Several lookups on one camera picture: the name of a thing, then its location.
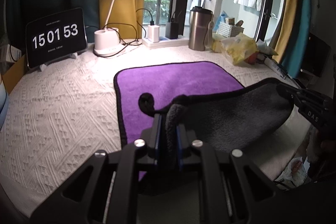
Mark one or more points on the black tablet showing clock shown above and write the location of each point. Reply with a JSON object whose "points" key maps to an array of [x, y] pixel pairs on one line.
{"points": [[55, 36]]}

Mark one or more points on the white charger adapter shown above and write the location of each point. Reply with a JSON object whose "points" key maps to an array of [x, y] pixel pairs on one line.
{"points": [[153, 33]]}

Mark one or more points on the black charger adapter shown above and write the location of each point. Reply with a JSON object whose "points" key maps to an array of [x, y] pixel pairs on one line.
{"points": [[171, 31]]}

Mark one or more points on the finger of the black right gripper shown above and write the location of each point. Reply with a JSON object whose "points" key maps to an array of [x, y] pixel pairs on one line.
{"points": [[303, 98]]}

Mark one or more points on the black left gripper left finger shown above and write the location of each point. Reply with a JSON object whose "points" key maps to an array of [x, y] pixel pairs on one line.
{"points": [[104, 188]]}

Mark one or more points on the white power strip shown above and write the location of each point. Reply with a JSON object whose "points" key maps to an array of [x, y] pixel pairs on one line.
{"points": [[164, 42]]}

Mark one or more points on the red round object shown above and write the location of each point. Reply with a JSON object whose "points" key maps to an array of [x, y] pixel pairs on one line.
{"points": [[252, 59]]}

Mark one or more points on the white tube with blue print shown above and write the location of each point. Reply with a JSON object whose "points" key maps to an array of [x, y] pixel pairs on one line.
{"points": [[274, 66]]}

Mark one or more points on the crumpled white paper bag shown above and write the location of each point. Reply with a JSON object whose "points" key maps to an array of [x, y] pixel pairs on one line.
{"points": [[265, 49]]}

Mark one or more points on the white desk lamp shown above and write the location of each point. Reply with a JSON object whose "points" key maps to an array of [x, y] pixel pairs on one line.
{"points": [[108, 41]]}

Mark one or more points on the purple and grey microfiber towel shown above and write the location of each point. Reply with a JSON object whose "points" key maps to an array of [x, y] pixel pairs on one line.
{"points": [[203, 97]]}

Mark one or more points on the stainless steel tumbler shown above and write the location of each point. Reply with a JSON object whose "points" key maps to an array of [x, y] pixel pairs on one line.
{"points": [[201, 28]]}

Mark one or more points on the white perforated plastic basket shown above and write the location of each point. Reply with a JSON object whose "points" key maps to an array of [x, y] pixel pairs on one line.
{"points": [[228, 30]]}

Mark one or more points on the white textured table cloth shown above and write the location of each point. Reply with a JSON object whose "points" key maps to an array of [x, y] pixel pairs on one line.
{"points": [[57, 118]]}

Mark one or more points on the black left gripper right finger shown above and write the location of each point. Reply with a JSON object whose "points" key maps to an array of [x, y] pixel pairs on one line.
{"points": [[232, 189]]}

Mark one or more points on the teal curtain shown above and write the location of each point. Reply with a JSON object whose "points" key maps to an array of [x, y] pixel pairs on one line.
{"points": [[295, 49]]}

